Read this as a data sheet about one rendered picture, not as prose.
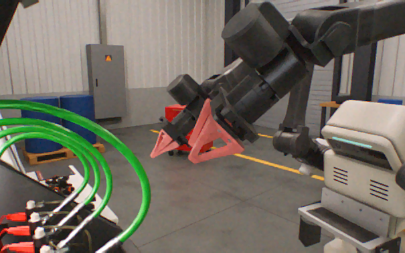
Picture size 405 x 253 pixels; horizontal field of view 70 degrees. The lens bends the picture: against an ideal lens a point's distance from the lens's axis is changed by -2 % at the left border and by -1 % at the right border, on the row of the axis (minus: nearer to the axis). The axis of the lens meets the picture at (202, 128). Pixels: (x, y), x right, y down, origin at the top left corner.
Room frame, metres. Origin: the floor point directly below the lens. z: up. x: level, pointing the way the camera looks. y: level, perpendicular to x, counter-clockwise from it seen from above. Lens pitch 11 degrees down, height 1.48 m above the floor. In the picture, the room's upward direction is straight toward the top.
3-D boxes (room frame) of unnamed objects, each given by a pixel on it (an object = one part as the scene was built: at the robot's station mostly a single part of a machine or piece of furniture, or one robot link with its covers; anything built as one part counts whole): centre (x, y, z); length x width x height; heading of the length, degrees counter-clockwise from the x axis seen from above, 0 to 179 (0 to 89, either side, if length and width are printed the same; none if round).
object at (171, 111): (4.98, 0.23, 0.43); 0.70 x 0.46 x 0.86; 66
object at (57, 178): (1.17, 0.61, 1.01); 0.23 x 0.11 x 0.06; 36
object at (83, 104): (5.07, 2.51, 0.51); 1.20 x 0.85 x 1.02; 129
